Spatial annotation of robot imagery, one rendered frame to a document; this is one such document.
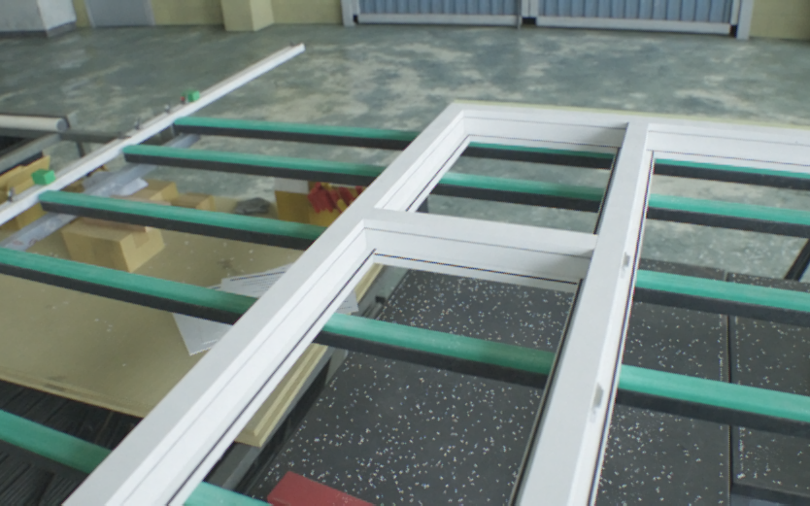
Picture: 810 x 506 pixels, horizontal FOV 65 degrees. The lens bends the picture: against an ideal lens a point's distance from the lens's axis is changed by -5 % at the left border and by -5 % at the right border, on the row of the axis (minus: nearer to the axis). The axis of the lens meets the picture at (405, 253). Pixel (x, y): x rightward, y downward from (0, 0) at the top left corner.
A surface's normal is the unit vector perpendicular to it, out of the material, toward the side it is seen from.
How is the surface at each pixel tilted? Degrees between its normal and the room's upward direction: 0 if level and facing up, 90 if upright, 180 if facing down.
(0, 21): 90
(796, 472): 0
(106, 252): 90
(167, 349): 0
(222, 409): 90
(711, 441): 0
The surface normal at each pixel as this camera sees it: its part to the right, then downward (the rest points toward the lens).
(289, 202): -0.38, 0.50
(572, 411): -0.07, -0.86
